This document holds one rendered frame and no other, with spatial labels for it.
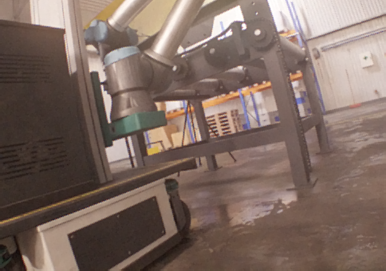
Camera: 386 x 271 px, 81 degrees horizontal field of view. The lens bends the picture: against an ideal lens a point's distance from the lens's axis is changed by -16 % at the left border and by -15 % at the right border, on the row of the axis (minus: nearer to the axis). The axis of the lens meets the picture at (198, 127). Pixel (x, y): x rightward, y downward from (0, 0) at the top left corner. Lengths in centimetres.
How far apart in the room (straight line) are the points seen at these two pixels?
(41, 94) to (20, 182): 25
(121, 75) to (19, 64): 38
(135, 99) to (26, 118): 40
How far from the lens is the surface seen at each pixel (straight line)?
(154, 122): 96
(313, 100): 235
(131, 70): 100
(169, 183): 103
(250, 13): 159
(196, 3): 115
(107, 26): 117
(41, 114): 78
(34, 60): 83
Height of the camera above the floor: 41
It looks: 1 degrees up
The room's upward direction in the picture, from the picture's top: 14 degrees counter-clockwise
